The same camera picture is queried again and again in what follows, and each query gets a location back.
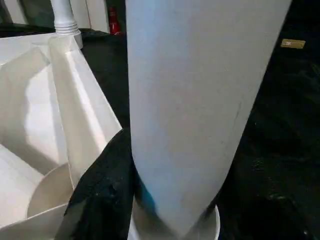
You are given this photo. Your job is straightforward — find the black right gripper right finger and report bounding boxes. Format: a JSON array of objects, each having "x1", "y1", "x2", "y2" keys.
[{"x1": 216, "y1": 149, "x2": 320, "y2": 240}]

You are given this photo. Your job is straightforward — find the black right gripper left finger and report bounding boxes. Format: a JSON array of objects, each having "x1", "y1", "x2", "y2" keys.
[{"x1": 54, "y1": 128, "x2": 141, "y2": 240}]

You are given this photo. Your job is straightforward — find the white plastic table top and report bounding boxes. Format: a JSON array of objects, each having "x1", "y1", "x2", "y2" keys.
[{"x1": 0, "y1": 29, "x2": 221, "y2": 240}]

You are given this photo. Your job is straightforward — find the white plastic table leg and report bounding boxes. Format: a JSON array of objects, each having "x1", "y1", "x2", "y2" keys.
[
  {"x1": 124, "y1": 0, "x2": 294, "y2": 237},
  {"x1": 50, "y1": 0, "x2": 81, "y2": 39}
]

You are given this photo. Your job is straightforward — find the black mat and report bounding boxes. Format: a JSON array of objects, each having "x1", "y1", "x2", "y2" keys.
[{"x1": 0, "y1": 22, "x2": 320, "y2": 240}]

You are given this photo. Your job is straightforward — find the small tan tag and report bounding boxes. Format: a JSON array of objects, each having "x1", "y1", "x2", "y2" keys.
[{"x1": 280, "y1": 38, "x2": 307, "y2": 50}]

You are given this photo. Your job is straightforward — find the small red item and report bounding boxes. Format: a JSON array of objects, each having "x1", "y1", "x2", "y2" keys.
[{"x1": 108, "y1": 6, "x2": 121, "y2": 35}]

